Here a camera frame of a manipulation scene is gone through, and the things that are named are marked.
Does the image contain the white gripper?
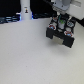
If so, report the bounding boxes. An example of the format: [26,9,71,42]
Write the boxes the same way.
[52,0,71,32]

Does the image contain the black kcup holder box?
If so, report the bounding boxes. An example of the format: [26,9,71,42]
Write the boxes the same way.
[46,14,76,48]

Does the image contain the white kcup with green lid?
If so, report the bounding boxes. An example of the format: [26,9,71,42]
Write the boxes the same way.
[58,20,66,29]

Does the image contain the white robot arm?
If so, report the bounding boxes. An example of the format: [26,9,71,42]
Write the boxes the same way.
[52,0,74,32]

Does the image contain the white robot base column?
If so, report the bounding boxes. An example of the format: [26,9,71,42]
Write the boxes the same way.
[20,0,32,20]

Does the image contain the dark background equipment left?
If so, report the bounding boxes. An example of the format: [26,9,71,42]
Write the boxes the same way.
[0,12,22,25]

